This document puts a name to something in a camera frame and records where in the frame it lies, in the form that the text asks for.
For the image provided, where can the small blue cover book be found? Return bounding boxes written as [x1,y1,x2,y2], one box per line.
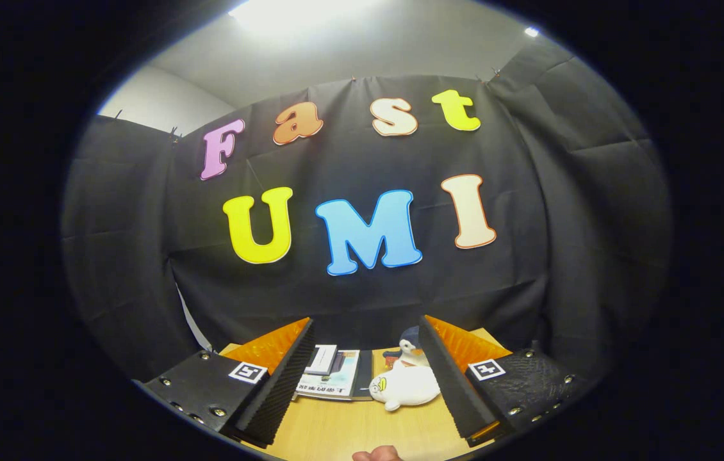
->
[306,344,338,376]

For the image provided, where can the penguin plush toy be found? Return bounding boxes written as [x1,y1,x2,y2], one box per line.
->
[383,325,430,368]

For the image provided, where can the large white cover book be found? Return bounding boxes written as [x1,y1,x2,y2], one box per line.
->
[295,350,361,401]

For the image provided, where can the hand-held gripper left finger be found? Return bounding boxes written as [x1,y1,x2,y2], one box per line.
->
[143,317,315,449]

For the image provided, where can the black backdrop cloth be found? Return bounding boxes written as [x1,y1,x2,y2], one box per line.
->
[61,42,673,385]

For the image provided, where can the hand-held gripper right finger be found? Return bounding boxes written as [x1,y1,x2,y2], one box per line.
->
[418,315,588,448]

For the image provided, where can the white seal plush toy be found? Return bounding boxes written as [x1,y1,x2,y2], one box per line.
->
[368,364,441,412]

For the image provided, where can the large ceiling light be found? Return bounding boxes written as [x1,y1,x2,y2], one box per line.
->
[227,0,388,33]

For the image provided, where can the black notebook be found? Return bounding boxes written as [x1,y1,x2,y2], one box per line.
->
[350,350,374,401]

